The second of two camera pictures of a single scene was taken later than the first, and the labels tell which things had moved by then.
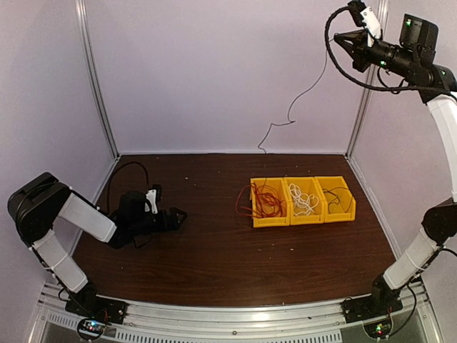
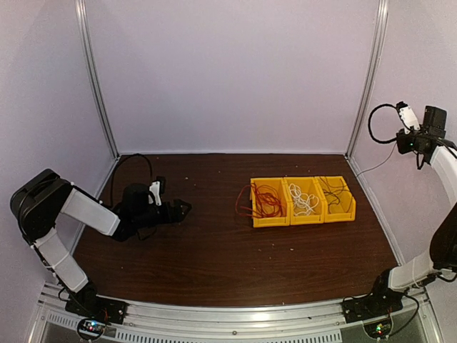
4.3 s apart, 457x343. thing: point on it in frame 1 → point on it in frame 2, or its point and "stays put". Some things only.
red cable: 266,201 stays put
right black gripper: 360,61 → 403,147
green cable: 291,121 → 332,193
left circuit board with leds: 91,329 stays put
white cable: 302,200 stays put
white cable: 303,203 stays put
